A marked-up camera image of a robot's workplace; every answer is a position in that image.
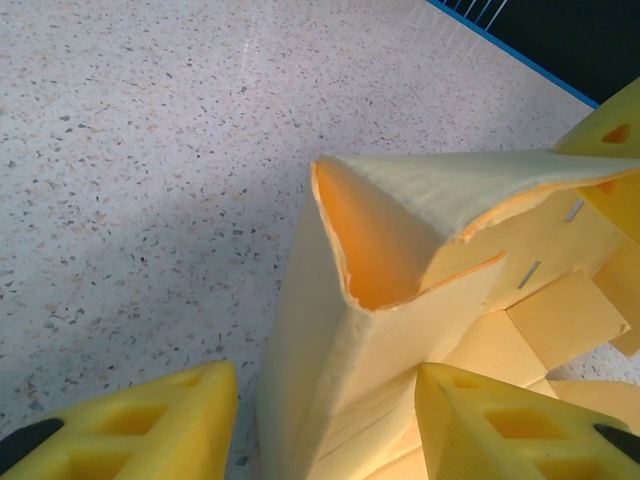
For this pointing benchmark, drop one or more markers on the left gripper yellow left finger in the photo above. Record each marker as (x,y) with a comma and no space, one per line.
(125,435)

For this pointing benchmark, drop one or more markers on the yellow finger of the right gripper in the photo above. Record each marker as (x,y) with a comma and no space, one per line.
(620,112)
(625,207)

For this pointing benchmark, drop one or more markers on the yellow paper box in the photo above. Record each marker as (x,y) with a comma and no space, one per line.
(350,360)

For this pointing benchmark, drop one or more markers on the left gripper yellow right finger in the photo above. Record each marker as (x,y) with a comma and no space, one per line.
(475,435)

